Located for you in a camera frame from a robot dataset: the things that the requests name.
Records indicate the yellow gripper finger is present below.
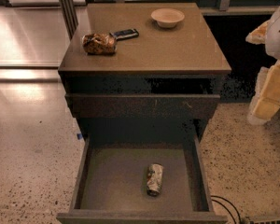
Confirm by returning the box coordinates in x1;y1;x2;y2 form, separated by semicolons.
245;21;269;45

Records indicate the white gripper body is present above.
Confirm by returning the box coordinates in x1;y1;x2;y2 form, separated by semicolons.
247;60;280;125

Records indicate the crushed silver 7up can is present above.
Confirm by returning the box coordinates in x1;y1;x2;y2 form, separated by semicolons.
147;163;164;197

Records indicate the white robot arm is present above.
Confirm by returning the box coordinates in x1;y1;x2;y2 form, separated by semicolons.
245;7;280;125

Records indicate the closed top drawer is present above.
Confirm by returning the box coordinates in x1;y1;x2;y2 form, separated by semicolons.
65;93;220;119

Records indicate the dark wooden drawer cabinet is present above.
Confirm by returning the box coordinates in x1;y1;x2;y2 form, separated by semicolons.
57;2;232;224

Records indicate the open middle drawer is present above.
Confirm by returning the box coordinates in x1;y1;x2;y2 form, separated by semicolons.
57;138;227;224

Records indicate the beige shallow bowl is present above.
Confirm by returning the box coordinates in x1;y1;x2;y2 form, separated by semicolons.
151;8;185;29

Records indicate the black rectangular phone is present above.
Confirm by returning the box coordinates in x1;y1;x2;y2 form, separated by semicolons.
110;29;139;41

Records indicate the grey power strip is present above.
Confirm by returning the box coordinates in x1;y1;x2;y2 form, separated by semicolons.
241;216;280;224

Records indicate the brown crumpled snack bag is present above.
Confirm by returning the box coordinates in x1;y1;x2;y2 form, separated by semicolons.
82;34;117;55

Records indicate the blue tape piece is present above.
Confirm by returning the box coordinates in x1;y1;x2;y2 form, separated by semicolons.
77;133;83;140

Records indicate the black floor cable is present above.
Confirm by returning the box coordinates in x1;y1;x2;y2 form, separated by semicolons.
210;195;243;224

